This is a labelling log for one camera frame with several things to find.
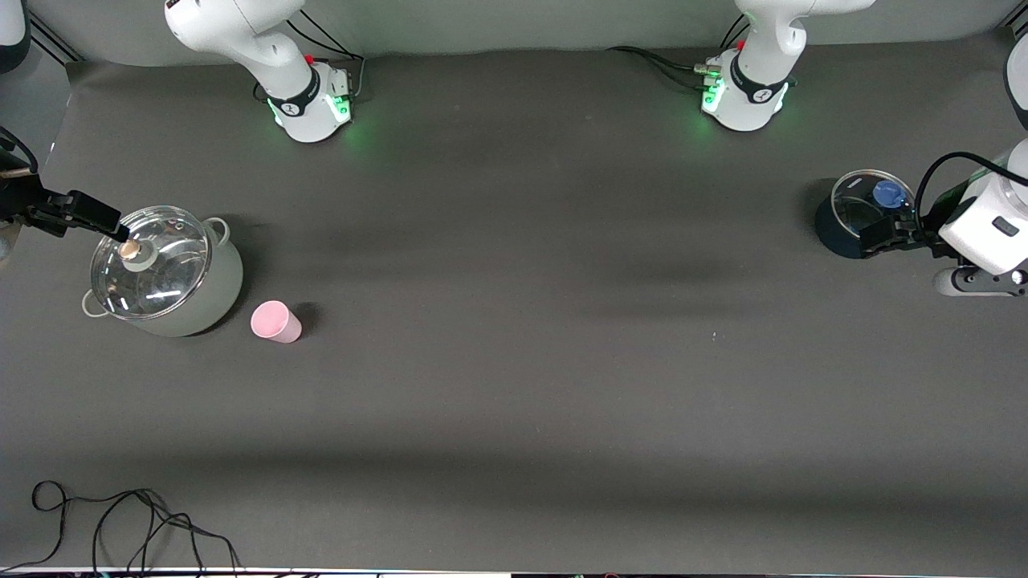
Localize pink plastic cup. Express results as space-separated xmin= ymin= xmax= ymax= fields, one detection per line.
xmin=251 ymin=300 xmax=303 ymax=344

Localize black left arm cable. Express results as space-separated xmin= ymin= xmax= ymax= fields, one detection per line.
xmin=916 ymin=151 xmax=1028 ymax=222

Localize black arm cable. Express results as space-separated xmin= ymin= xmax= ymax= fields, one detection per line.
xmin=916 ymin=151 xmax=1028 ymax=222
xmin=0 ymin=127 xmax=39 ymax=173

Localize black left arm base cables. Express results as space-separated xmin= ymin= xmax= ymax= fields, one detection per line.
xmin=606 ymin=14 xmax=724 ymax=89

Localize sage green cooking pot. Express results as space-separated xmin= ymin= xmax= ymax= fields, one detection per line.
xmin=81 ymin=206 xmax=244 ymax=338

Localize black right arm base cables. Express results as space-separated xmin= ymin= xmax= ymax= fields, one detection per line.
xmin=255 ymin=8 xmax=366 ymax=105

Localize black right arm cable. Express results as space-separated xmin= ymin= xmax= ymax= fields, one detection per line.
xmin=0 ymin=127 xmax=39 ymax=173

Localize thin black looped cable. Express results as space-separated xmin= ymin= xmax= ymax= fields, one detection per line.
xmin=0 ymin=480 xmax=105 ymax=572

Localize black arm base cables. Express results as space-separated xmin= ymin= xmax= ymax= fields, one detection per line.
xmin=255 ymin=8 xmax=366 ymax=105
xmin=606 ymin=14 xmax=724 ymax=89

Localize dark grey table mat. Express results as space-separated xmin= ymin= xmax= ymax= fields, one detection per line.
xmin=0 ymin=31 xmax=1028 ymax=572

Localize glass saucepan lid blue knob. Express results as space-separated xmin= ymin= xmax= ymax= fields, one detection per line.
xmin=830 ymin=169 xmax=917 ymax=235

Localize dark blue saucepan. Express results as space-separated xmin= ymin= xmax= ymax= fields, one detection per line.
xmin=814 ymin=169 xmax=920 ymax=259

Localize glass pot lid beige knob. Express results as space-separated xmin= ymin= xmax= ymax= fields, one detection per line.
xmin=90 ymin=206 xmax=211 ymax=321

